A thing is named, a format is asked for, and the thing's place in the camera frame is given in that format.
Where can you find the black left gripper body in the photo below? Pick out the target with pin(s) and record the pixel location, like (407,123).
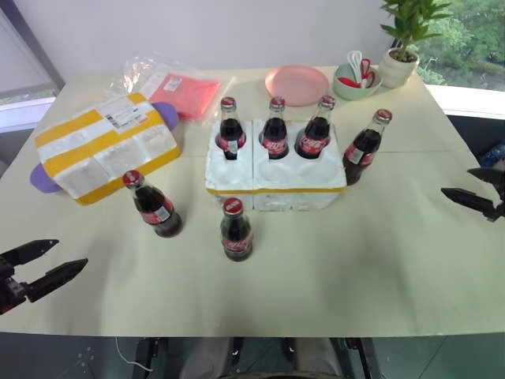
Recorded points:
(12,290)

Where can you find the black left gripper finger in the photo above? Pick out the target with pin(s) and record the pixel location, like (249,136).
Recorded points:
(33,249)
(55,278)

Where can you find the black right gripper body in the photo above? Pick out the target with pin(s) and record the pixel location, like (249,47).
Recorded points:
(498,212)

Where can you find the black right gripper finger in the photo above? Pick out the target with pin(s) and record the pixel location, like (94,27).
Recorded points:
(491,176)
(469,199)

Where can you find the glass cola bottle red cap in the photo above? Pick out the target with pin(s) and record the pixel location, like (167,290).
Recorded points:
(361,152)
(155,209)
(236,237)
(230,132)
(275,136)
(313,136)

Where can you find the white yellow-taped foam package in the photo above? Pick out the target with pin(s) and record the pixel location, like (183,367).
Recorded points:
(102,152)

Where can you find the white foam bottle tray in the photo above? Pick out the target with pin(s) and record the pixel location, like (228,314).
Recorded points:
(276,181)

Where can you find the blue patterned object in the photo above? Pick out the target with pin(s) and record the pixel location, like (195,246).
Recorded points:
(494,154)

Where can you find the purple plastic tray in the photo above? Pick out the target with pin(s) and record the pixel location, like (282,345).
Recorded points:
(41,179)

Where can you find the white ribbed plant pot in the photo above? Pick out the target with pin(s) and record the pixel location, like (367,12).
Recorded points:
(396,71)

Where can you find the pale green bowl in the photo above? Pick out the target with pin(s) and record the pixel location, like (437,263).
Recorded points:
(351,91)

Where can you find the red and white scissors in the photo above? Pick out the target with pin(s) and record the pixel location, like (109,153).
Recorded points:
(367,73)

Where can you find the red spoon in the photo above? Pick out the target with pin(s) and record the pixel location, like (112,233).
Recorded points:
(349,81)

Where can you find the green leafy plant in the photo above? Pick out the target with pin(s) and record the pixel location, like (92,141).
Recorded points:
(410,19)

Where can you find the white whisk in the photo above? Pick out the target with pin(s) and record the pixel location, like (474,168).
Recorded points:
(355,63)

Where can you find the clear plastic bag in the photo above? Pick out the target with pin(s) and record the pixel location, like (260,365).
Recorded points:
(136,73)

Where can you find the pink round plate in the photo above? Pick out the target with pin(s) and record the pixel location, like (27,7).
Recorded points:
(296,83)

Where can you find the pink folded cloth package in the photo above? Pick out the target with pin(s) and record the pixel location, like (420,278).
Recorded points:
(185,92)

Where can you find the black metal frame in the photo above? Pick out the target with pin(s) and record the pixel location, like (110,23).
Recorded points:
(152,355)
(361,357)

